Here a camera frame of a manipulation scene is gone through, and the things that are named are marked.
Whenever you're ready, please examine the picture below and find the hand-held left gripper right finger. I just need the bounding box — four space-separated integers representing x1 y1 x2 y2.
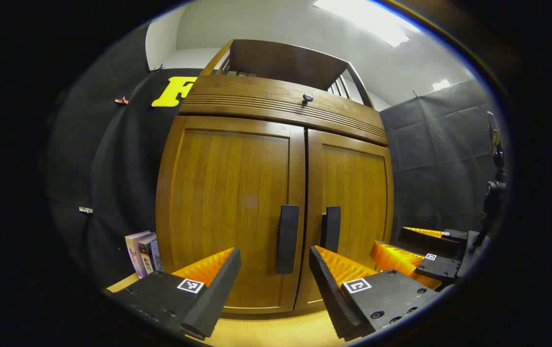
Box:
309 245 443 342

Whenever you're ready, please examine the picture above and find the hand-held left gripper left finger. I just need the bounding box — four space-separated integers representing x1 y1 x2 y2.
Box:
105 247 242 342

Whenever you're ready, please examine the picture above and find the black door handle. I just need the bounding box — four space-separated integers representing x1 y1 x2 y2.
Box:
320 206 342 254
276 205 300 275

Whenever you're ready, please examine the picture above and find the wooden cabinet door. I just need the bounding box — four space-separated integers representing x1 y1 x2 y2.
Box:
295 129 395 311
155 116 306 315

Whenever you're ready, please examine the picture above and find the wooden double-door shoe cabinet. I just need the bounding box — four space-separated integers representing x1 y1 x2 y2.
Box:
154 39 395 316

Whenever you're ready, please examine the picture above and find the blue grey book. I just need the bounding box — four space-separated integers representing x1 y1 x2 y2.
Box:
150 240 164 273

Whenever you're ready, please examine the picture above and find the dark book with yellow spine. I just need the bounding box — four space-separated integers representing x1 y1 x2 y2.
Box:
137 234 158 276

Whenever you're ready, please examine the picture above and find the pale purple book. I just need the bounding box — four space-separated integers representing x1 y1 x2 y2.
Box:
125 230 153 279

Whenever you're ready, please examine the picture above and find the black backdrop cloth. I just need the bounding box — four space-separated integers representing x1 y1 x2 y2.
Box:
88 67 209 290

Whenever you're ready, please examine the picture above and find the ceiling light panel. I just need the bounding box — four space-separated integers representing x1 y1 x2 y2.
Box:
312 0 421 48

